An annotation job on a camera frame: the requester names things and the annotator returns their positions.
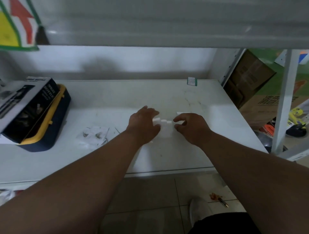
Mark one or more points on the clear bag of screws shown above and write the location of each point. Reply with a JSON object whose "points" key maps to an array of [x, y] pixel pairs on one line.
{"points": [[96, 135]]}

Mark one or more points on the person's left forearm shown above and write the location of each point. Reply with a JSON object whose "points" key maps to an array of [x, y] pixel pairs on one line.
{"points": [[79, 183]]}

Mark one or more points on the orange scrap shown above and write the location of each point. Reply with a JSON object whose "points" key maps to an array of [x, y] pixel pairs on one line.
{"points": [[213, 196]]}

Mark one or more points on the navy and yellow container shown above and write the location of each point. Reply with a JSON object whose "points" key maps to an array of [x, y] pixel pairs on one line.
{"points": [[52, 120]]}

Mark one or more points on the white shoe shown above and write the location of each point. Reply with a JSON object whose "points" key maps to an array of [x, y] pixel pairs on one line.
{"points": [[199, 211]]}

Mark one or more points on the black and white product box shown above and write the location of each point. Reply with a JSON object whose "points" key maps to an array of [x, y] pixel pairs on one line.
{"points": [[26, 106]]}

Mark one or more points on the white plastic bag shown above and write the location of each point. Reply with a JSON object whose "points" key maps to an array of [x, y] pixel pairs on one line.
{"points": [[7, 196]]}

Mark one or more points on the person's left hand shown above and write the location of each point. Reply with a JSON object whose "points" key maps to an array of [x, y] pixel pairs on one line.
{"points": [[141, 126]]}

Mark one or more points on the white metal shelf post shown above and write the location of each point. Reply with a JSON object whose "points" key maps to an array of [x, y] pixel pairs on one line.
{"points": [[286, 101]]}

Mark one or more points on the sign with red arrow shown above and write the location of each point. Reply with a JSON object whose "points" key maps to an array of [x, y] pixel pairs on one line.
{"points": [[17, 24]]}

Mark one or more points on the white slotted shelf upright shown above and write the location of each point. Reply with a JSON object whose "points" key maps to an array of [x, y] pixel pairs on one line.
{"points": [[233, 66]]}

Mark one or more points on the green and white label tag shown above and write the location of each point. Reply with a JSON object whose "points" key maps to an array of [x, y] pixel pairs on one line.
{"points": [[192, 81]]}

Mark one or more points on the printed tan cardboard box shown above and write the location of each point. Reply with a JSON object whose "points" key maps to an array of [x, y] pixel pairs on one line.
{"points": [[265, 109]]}

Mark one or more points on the person's left thumb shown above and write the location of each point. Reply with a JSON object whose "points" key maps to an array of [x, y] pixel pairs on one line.
{"points": [[157, 129]]}

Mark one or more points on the orange and black object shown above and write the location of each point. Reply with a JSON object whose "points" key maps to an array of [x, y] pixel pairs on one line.
{"points": [[268, 129]]}

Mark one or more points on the person's right hand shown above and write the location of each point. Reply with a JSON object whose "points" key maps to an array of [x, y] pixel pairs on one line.
{"points": [[195, 131]]}

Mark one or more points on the dark brown cardboard box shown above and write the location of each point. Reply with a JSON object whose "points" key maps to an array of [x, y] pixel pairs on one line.
{"points": [[248, 79]]}

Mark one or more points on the person's right forearm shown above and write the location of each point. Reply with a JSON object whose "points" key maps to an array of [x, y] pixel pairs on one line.
{"points": [[253, 178]]}

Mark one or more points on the white metal shelf board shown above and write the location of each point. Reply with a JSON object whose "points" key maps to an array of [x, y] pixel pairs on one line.
{"points": [[169, 24]]}

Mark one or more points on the person's right thumb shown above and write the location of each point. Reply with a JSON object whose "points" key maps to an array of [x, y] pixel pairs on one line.
{"points": [[179, 127]]}

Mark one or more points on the dark pen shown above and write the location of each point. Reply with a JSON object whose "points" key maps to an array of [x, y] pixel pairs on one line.
{"points": [[222, 202]]}

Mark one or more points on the yellow and black tool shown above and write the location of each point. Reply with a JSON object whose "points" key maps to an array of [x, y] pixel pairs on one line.
{"points": [[297, 123]]}

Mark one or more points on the white plastic fitting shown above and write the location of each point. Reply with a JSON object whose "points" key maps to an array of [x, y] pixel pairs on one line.
{"points": [[164, 121]]}

